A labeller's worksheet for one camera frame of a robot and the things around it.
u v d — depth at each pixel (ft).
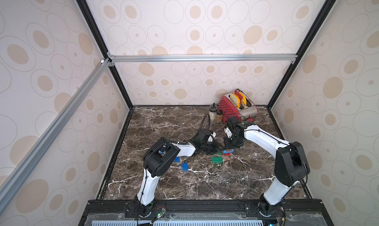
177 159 2.97
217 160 2.94
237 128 2.18
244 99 3.10
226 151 2.88
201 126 3.59
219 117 3.41
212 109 3.44
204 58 3.02
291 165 1.52
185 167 2.79
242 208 2.44
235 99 3.15
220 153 3.01
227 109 3.22
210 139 2.61
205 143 2.65
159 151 1.91
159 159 1.71
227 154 3.02
